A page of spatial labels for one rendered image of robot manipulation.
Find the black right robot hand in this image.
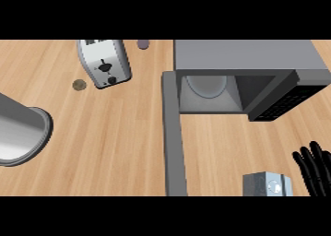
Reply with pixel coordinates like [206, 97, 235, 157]
[291, 140, 331, 197]

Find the grey milk carton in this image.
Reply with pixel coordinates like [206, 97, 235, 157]
[241, 171, 294, 197]

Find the grey microwave door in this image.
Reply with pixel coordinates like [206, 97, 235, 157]
[161, 70, 189, 197]

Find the grey microwave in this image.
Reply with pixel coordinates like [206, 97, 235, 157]
[173, 40, 331, 123]

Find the glass microwave turntable plate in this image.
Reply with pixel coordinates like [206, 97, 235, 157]
[185, 76, 229, 100]

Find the small purple round object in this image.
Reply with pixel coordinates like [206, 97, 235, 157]
[135, 40, 151, 50]

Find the silver toaster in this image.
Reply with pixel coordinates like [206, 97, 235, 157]
[76, 40, 132, 90]

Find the small brown round disc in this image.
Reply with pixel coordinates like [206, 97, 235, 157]
[71, 78, 89, 92]

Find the large silver pot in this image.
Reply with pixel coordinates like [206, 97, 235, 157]
[0, 88, 55, 168]

